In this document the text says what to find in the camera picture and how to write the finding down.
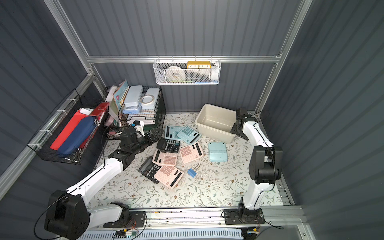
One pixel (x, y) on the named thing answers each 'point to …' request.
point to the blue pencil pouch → (75, 139)
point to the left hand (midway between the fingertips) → (160, 133)
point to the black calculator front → (149, 169)
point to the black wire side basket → (42, 141)
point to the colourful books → (119, 96)
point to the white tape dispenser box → (148, 101)
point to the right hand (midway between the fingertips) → (243, 136)
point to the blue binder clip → (192, 172)
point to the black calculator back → (168, 145)
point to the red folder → (77, 120)
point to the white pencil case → (133, 102)
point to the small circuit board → (123, 233)
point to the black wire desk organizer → (147, 120)
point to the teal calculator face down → (217, 151)
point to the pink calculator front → (169, 176)
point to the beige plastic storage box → (215, 123)
